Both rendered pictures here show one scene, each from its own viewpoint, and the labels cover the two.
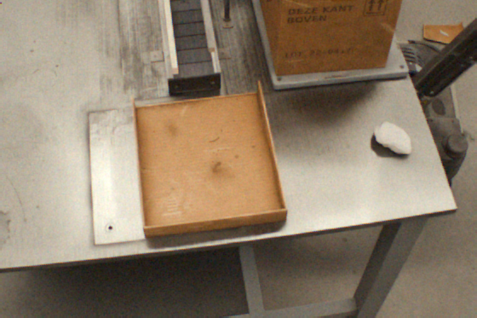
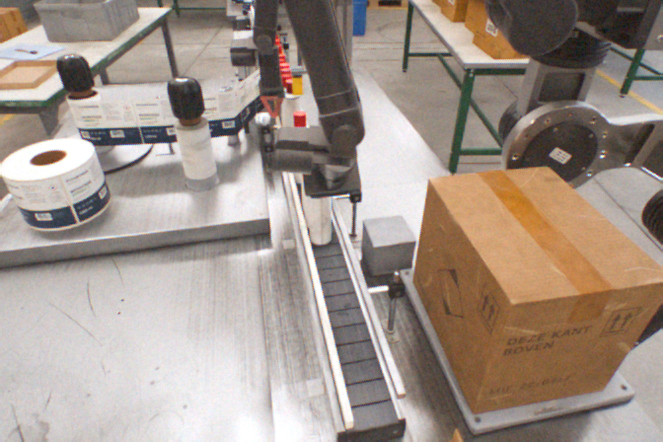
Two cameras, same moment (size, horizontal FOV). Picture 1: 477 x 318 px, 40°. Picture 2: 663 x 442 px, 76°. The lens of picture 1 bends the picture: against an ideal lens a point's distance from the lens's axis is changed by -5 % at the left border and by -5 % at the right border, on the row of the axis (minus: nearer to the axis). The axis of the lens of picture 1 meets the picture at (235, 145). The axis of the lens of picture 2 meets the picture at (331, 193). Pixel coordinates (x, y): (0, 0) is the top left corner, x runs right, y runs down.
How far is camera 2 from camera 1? 0.72 m
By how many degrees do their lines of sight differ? 21
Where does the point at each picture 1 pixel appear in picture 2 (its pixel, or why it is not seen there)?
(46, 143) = not seen: outside the picture
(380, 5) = (625, 322)
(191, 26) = (356, 348)
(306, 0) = (534, 326)
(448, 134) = not seen: hidden behind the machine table
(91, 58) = (232, 393)
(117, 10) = (261, 323)
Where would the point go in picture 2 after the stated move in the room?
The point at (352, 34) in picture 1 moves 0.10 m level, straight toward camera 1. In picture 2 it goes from (578, 359) to (598, 425)
